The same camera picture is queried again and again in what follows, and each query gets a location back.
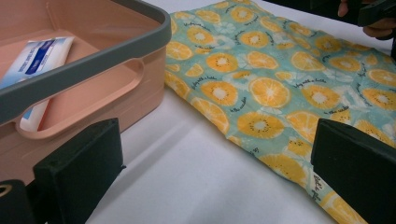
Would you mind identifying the pink plastic basket grey rim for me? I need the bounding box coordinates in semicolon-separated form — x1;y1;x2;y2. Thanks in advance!
0;0;173;187

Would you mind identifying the white blue tube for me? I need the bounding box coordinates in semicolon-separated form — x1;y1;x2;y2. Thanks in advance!
0;35;76;133

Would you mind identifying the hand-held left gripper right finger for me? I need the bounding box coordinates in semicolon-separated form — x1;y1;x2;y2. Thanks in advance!
310;118;396;224

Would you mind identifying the orange slice print fabric bag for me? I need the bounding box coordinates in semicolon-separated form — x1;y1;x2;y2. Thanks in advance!
163;0;396;224

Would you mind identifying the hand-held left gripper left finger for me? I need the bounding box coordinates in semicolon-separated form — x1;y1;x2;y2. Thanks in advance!
33;117;126;224

